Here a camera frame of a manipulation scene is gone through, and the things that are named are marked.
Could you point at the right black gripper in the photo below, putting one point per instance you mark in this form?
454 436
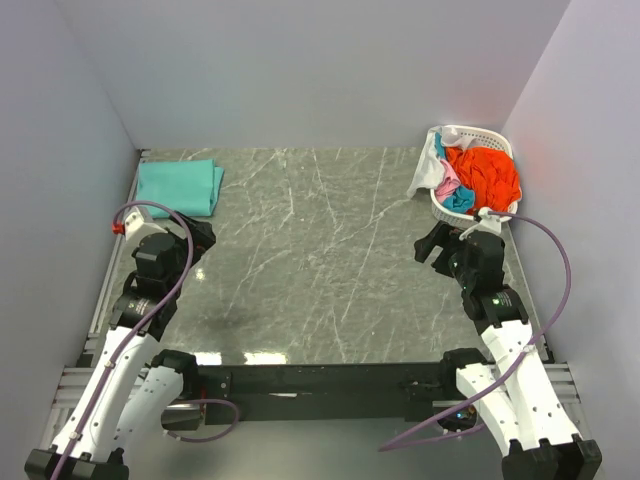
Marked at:
439 246

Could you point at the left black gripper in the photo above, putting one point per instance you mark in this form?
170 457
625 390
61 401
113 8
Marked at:
198 238

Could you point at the orange t shirt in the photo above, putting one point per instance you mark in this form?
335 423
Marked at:
489 173

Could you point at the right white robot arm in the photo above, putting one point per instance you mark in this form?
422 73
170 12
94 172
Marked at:
511 392

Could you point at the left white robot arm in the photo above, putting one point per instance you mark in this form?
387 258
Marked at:
134 380

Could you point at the blue garment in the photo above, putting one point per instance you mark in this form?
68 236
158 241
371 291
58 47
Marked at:
463 198

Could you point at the folded teal t shirt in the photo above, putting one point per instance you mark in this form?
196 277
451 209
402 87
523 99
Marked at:
190 187

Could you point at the pink garment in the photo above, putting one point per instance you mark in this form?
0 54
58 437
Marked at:
449 183

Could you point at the white garment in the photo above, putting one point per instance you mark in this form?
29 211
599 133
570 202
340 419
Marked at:
430 171

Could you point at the white laundry basket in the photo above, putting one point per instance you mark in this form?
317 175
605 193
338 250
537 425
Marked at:
478 137

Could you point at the black base beam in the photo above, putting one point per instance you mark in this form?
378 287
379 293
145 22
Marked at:
410 391

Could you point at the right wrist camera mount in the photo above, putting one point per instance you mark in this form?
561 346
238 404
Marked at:
486 221

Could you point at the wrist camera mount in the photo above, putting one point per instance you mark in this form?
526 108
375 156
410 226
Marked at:
136 225
486 221

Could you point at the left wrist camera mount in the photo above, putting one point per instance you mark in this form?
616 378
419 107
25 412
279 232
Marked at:
136 225

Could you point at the aluminium frame rail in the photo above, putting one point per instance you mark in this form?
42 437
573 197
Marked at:
74 378

